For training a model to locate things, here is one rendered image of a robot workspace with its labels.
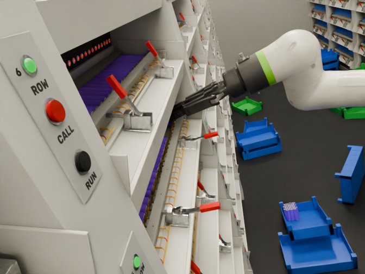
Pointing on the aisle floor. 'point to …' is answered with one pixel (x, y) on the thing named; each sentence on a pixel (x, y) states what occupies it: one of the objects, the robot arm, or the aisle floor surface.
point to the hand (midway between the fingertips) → (173, 112)
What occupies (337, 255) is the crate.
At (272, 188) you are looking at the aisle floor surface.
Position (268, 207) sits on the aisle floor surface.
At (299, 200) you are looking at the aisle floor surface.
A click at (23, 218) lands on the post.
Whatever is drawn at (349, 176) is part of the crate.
